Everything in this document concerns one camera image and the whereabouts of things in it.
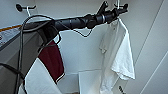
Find pale grey hanger with T-shirt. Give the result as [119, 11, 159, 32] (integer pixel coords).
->
[108, 2, 129, 31]

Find white T-shirt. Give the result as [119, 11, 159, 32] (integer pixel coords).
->
[98, 19, 137, 94]

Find white wardrobe door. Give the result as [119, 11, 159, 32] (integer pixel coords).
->
[138, 0, 168, 94]

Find black wardrobe hook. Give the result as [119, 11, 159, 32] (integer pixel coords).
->
[113, 2, 130, 10]
[15, 3, 37, 13]

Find white wardrobe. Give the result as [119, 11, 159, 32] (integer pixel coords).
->
[0, 0, 168, 94]

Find maroon and white jacket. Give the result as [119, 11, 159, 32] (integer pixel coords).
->
[18, 39, 66, 94]

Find small dark door latch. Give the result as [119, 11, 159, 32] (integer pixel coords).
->
[117, 85, 125, 94]

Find white hanger with jacket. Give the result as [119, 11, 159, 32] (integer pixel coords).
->
[25, 5, 37, 18]

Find white label with orange band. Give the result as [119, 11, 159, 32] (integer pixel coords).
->
[0, 23, 24, 48]

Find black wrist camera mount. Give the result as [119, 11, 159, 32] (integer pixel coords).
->
[95, 0, 110, 15]

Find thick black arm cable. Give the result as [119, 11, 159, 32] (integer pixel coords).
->
[0, 14, 63, 94]

